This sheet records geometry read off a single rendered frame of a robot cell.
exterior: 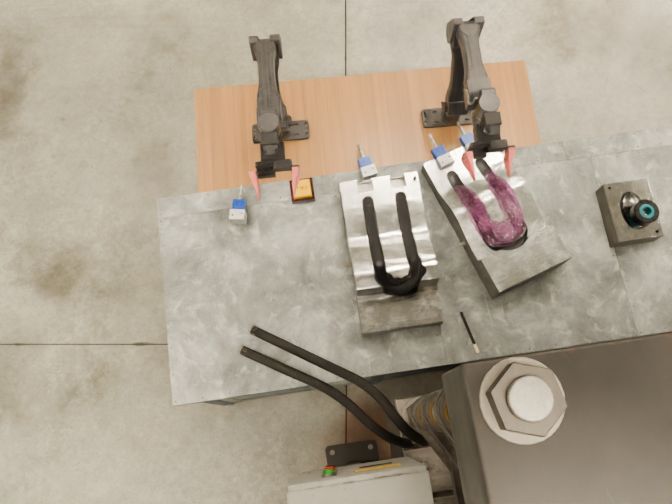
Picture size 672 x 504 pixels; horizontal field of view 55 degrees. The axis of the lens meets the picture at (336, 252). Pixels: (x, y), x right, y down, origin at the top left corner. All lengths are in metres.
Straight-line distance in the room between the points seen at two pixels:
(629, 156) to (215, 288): 1.48
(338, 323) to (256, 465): 1.00
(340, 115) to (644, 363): 1.61
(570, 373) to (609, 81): 2.74
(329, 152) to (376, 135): 0.18
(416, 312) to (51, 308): 1.79
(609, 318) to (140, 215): 2.08
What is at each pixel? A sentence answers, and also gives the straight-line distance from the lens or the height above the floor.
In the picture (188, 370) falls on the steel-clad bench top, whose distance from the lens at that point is 2.17.
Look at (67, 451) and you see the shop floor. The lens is 3.14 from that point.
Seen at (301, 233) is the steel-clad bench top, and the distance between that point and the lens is 2.20.
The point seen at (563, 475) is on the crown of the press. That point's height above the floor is 2.00.
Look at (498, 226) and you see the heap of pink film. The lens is 2.16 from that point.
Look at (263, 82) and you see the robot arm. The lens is 1.93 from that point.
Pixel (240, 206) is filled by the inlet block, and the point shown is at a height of 0.84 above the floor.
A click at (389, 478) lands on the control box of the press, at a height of 1.47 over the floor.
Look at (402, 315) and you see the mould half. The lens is 2.07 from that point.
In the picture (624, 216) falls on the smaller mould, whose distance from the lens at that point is 2.34.
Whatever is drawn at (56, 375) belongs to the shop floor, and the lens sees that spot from 3.18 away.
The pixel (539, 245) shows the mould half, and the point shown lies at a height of 0.91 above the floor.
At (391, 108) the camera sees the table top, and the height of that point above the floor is 0.80.
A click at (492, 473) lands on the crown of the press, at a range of 0.92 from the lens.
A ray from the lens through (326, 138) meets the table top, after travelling 2.32.
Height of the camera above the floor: 2.90
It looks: 75 degrees down
